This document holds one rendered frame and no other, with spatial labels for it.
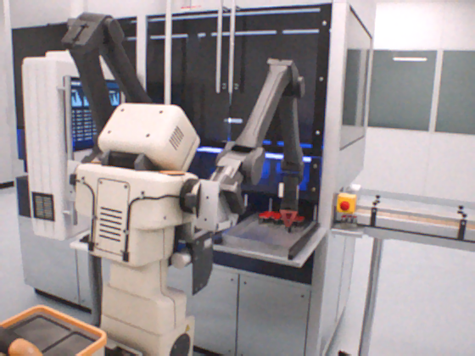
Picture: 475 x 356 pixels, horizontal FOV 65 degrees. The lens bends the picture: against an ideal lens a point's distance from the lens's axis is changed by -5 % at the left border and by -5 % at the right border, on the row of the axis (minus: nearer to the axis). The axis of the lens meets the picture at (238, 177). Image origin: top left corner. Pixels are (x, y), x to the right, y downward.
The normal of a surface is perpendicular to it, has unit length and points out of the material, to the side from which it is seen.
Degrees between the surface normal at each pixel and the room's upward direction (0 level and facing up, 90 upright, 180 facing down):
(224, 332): 90
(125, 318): 82
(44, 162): 90
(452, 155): 90
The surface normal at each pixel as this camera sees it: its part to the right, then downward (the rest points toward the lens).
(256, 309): -0.42, 0.17
